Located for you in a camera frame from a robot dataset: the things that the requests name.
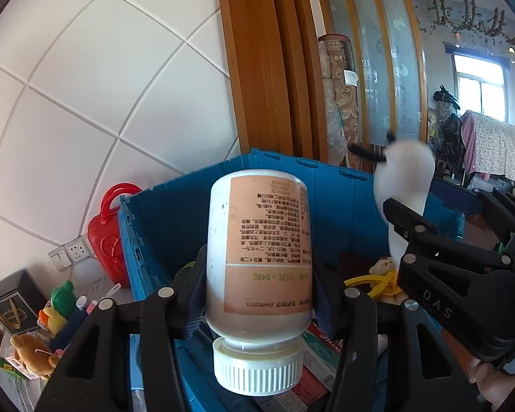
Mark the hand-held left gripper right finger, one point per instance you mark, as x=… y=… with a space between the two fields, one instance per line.
x=324 y=309

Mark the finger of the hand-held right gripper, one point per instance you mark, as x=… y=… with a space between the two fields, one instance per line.
x=504 y=214
x=433 y=249

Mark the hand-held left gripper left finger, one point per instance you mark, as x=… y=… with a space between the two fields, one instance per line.
x=163 y=313

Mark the yellow plush toy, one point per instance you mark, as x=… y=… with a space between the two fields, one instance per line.
x=360 y=282

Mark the white pill bottle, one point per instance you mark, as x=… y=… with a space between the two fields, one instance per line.
x=257 y=266

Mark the white plush toy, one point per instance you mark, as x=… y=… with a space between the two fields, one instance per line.
x=405 y=171

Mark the blue storage crate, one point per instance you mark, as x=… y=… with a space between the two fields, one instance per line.
x=176 y=206

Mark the brown teddy bear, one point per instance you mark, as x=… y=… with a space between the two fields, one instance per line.
x=30 y=352

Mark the person's right hand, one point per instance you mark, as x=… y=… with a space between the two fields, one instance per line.
x=493 y=386

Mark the red green medicine box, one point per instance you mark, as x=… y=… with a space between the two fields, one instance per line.
x=324 y=352

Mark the small tan bear plush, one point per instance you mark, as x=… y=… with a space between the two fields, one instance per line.
x=384 y=266

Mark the floral cloth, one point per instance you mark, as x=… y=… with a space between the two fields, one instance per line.
x=502 y=146

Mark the red toy suitcase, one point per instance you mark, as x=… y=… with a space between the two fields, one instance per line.
x=107 y=244

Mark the dark hanging clothes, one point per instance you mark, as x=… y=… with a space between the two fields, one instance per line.
x=448 y=137

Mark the yellow duck plush green hat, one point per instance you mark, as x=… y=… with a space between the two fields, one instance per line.
x=64 y=296

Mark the window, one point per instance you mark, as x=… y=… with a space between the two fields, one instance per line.
x=480 y=90

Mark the black gift box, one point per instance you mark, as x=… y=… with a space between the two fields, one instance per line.
x=21 y=300

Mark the rolled patterned carpet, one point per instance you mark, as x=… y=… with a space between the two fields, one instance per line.
x=339 y=94

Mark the hanging vine garland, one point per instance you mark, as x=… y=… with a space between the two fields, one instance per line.
x=467 y=21

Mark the wooden glass partition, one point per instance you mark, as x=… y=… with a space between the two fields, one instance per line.
x=382 y=51

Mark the wooden pillar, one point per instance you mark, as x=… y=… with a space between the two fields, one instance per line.
x=266 y=51

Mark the white wall socket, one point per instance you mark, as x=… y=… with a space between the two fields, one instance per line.
x=77 y=251

